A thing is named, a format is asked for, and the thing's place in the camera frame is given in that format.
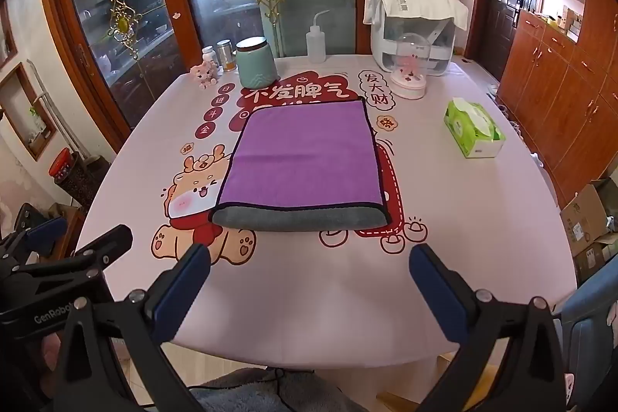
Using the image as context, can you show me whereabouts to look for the dark brown entrance door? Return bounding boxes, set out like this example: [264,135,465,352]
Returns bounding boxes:
[485,0,527,80]

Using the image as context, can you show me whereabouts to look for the glass jar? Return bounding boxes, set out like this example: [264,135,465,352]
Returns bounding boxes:
[216,39,237,72]

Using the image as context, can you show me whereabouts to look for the white countertop appliance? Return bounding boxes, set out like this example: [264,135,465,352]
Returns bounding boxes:
[369,0,457,77]

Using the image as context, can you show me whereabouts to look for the blue chair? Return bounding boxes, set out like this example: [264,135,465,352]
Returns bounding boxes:
[550,267,618,412]

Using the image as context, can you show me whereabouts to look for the wooden cabinet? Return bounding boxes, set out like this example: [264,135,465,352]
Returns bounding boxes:
[497,0,618,205]

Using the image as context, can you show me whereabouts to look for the purple and grey towel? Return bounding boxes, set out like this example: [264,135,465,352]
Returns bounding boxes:
[209,96,391,233]

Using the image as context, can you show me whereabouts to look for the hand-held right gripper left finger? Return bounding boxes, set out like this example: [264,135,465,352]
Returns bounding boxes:
[51,242,212,412]

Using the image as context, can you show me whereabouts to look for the small cardboard box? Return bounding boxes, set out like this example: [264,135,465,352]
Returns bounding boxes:
[572,233,618,282]

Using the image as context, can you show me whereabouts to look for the large cardboard box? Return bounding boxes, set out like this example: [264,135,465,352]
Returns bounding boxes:
[560,178,618,256]

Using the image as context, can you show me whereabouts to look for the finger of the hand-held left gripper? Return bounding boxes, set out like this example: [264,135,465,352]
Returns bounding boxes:
[10,225,134,282]
[0,202,69,270]

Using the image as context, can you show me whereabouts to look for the teal ceramic jar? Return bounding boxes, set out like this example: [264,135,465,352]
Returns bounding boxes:
[235,36,280,88]

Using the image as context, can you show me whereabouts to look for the clear squeeze bottle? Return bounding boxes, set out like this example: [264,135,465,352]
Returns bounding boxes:
[306,10,330,64]

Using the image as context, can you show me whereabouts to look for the wooden framed glass door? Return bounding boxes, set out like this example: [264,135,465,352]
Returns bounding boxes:
[41,0,413,142]

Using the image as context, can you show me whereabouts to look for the grey fuzzy cloth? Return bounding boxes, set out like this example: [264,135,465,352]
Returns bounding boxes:
[190,366,370,412]

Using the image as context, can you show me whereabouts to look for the small gold door ornament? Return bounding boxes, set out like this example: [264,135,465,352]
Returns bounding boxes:
[104,0,143,58]

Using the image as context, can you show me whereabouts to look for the pink plush toy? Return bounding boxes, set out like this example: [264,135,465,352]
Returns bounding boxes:
[190,59,219,90]

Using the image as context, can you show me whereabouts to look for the dark woven basket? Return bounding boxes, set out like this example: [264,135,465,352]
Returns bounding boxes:
[53,154,112,210]

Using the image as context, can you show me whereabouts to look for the pink glass dome ornament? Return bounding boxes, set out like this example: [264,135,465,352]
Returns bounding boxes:
[390,33,432,100]

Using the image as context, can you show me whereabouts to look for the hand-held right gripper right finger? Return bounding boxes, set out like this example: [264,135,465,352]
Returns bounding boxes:
[408,243,568,412]

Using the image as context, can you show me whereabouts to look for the green tissue box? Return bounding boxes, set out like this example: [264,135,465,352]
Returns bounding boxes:
[444,98,506,159]

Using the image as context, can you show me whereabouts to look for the black cable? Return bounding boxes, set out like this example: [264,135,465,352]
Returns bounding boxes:
[273,368,293,410]

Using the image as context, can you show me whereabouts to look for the pink printed tablecloth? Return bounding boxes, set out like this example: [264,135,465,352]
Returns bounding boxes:
[77,55,580,369]

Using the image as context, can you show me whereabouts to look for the wooden wall niche frame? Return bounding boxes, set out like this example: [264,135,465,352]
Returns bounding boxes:
[0,62,59,162]

